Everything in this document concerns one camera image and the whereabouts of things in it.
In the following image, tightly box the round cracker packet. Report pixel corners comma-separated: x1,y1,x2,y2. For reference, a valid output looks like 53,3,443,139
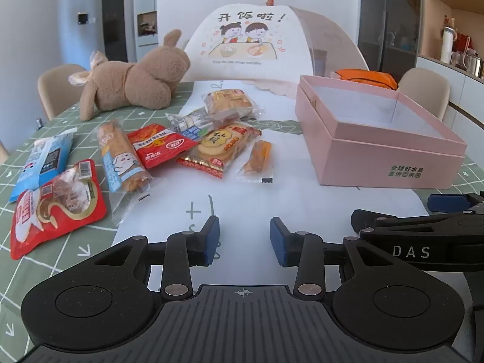
177,121,262,180

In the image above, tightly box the cartoon print food cover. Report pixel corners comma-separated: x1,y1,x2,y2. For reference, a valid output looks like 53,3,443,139
182,5,370,99

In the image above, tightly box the dark door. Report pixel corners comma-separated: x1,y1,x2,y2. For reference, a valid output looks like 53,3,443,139
101,0,129,63

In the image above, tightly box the built-in wall niche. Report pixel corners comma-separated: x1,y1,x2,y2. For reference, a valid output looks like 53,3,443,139
137,11,157,48

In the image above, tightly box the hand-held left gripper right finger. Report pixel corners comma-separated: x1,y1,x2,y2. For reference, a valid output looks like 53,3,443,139
270,217,401,301

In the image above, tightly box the blue packet with black label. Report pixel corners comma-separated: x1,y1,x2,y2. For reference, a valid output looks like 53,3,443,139
36,129,78,190

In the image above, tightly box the pink cardboard box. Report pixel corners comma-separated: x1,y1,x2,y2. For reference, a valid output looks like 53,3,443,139
295,75,467,190

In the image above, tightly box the steel kettle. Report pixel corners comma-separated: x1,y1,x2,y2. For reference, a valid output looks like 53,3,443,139
459,49,483,75

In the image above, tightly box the clear packet with blue label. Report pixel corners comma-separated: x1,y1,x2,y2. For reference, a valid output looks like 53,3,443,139
166,106,212,144

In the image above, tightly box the brown plush rabbit toy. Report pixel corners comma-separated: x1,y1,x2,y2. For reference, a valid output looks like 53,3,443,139
68,29,191,120

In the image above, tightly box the red spicy strip packet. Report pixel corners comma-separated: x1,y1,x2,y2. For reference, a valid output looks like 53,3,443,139
126,123,199,170

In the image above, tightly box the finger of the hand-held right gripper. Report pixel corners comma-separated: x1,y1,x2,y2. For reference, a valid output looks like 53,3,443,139
351,209,473,235
429,192,484,213

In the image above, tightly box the dark glass cabinet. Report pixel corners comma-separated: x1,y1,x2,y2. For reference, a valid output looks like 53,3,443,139
357,0,424,70

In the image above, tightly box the beige chair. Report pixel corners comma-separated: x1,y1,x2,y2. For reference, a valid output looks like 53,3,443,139
397,67,451,122
37,64,89,121

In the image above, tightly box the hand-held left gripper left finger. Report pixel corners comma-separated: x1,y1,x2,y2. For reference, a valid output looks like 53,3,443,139
93,215,221,300

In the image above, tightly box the wooden wall shelf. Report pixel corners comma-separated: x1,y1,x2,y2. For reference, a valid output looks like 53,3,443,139
420,0,484,69

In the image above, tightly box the white thermos bottle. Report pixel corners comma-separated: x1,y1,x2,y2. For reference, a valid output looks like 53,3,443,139
440,26,454,65

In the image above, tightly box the orange pouch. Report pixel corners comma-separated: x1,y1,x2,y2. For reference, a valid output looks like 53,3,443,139
331,68,399,91

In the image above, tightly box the bread roll packet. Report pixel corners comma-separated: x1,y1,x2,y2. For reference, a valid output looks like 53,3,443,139
95,119,161,229

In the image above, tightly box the large red pouch with window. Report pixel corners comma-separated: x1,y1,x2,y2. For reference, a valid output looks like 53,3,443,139
9,159,109,261

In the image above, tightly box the small orange snack packet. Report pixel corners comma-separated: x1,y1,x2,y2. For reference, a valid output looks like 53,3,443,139
237,139,275,183

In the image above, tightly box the white counter cabinet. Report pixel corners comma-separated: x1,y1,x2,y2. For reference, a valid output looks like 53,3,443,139
416,55,484,148

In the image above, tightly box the blue packet with brown bar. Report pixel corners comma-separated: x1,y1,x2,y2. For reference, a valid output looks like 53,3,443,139
8,138,54,203

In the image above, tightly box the clear biscuit packet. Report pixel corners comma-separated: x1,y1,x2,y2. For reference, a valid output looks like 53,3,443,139
202,89,263,125

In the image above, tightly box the green and white checked tablecloth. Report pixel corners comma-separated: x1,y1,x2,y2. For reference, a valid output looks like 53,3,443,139
0,79,484,363

